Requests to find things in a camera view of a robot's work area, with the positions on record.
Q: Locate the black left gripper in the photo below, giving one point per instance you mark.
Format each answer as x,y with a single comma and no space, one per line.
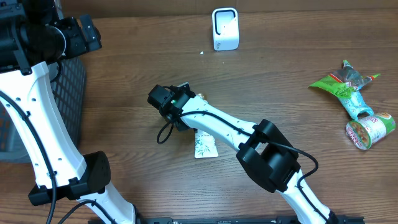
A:
81,46

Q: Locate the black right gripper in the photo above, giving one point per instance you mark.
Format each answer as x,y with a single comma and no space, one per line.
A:
182,126

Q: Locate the white tube with gold cap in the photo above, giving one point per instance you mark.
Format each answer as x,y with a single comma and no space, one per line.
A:
205,146

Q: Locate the green snack bag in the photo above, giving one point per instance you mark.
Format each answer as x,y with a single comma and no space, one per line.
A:
343,82

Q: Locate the teal tissue pack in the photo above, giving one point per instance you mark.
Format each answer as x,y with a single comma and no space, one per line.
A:
356,106

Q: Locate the green instant noodle cup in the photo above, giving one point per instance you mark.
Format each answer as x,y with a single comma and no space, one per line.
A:
369,130

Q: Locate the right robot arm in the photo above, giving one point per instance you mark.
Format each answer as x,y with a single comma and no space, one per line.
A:
265,154

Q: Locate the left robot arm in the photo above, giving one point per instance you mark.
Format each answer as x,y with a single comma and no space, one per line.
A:
34,34

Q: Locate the white barcode scanner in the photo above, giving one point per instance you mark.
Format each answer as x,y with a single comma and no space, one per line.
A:
225,27

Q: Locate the gray plastic shopping basket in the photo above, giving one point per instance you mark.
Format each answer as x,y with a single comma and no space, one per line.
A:
68,87

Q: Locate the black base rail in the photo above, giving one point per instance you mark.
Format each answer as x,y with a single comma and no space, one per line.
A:
279,220

